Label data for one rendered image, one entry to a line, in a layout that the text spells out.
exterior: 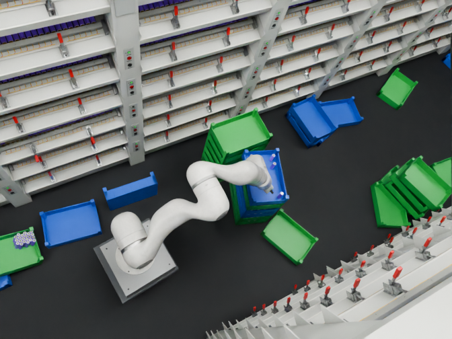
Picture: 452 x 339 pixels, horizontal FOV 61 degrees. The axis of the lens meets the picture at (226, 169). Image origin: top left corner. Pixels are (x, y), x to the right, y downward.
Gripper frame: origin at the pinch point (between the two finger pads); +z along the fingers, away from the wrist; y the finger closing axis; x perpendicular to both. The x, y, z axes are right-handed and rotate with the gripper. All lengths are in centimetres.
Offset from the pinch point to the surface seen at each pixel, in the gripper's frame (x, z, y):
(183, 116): -12, 8, -63
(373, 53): 119, 69, -34
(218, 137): -4.0, 5.9, -38.5
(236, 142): 2.2, 8.7, -30.6
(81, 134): -56, -34, -72
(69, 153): -71, -20, -76
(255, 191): -6.5, 4.7, -1.0
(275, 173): 8.1, 11.5, -2.7
